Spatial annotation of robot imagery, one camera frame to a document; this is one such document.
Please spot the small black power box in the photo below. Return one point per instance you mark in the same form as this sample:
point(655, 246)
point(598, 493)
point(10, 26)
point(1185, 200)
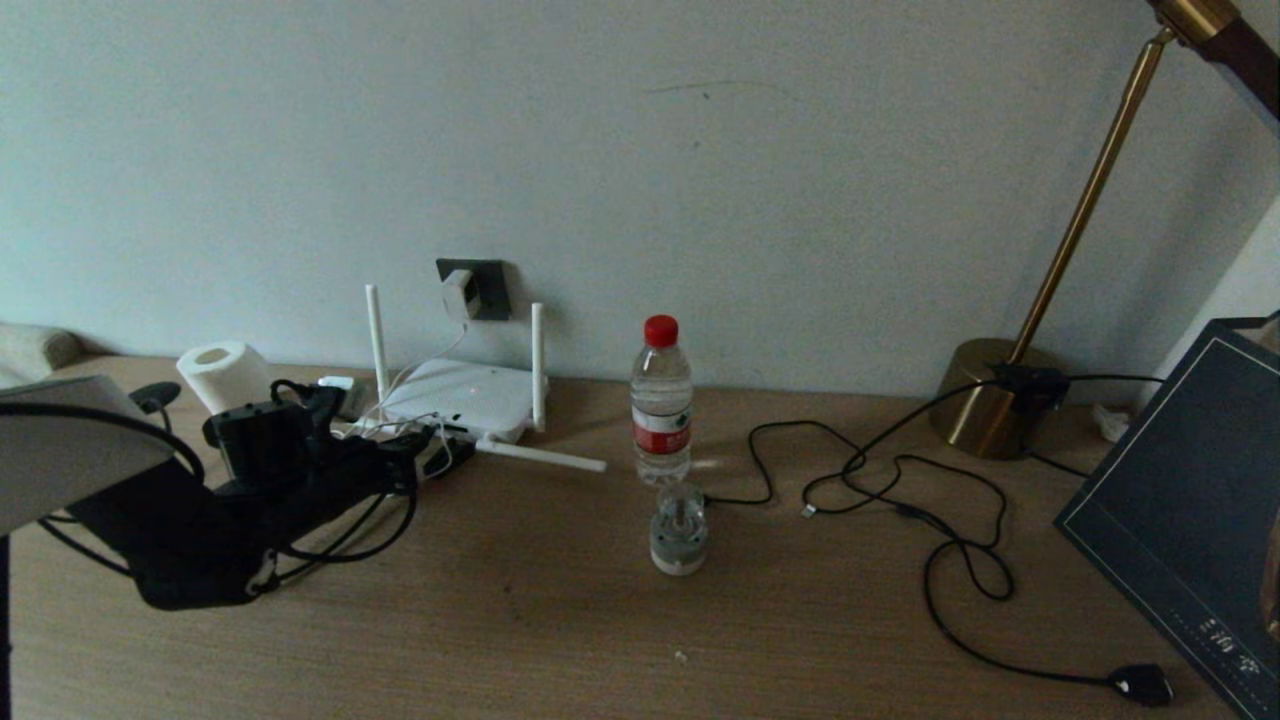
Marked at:
point(1030, 386)

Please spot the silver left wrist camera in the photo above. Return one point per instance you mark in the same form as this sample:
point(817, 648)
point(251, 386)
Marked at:
point(340, 385)

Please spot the brass desk lamp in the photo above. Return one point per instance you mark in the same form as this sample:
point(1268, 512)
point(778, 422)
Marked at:
point(985, 400)

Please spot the beige cushion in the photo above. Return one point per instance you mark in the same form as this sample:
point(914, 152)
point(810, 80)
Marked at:
point(30, 348)

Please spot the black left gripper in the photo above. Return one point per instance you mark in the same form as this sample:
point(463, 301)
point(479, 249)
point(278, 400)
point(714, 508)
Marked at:
point(290, 465)

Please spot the red-capped water bottle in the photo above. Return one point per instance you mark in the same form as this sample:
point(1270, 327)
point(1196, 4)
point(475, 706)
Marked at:
point(662, 430)

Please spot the white router with antennas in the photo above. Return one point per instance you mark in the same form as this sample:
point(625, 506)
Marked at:
point(460, 395)

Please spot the small grey clear-topped device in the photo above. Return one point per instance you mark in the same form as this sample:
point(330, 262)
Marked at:
point(680, 545)

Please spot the grey wall socket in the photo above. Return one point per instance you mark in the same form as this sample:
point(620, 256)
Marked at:
point(492, 290)

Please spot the dark framed board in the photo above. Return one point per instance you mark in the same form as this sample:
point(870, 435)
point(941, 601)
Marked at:
point(1180, 500)

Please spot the black rectangular box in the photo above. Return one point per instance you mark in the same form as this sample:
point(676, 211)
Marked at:
point(460, 462)

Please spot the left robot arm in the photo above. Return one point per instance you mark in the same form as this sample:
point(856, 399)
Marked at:
point(60, 450)

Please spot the white toilet paper roll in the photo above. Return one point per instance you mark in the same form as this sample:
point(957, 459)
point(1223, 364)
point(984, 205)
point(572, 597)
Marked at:
point(220, 370)

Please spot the crumpled white tissue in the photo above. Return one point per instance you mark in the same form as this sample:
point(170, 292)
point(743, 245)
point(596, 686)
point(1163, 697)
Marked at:
point(1108, 425)

